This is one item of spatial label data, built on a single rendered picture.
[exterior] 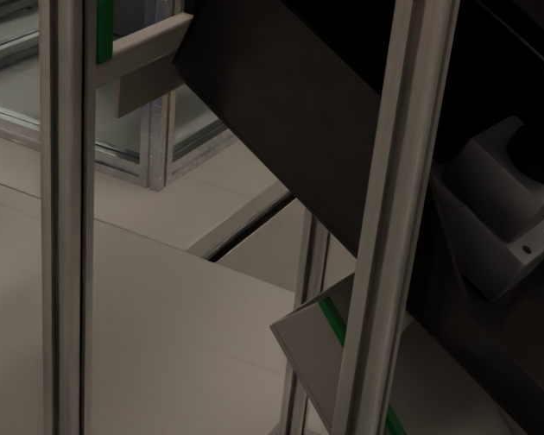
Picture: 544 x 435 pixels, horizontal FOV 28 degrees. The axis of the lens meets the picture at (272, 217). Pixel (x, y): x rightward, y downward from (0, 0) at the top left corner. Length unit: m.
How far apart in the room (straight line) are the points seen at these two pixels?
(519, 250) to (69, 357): 0.24
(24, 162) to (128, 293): 0.34
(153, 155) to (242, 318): 0.31
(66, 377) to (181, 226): 0.73
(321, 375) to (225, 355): 0.55
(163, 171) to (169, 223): 0.10
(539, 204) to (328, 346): 0.13
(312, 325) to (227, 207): 0.83
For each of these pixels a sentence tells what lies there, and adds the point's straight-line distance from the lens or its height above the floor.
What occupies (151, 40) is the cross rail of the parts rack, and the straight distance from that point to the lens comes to 0.57.
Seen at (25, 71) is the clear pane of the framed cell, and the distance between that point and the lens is 1.48.
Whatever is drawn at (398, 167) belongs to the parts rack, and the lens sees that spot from 0.44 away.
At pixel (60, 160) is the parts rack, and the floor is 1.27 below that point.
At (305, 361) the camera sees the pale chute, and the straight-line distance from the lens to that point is 0.55.
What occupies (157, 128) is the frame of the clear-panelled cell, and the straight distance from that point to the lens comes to 1.35.
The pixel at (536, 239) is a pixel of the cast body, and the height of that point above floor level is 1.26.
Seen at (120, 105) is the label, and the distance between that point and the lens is 0.58.
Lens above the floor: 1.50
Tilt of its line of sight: 28 degrees down
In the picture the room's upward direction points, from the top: 6 degrees clockwise
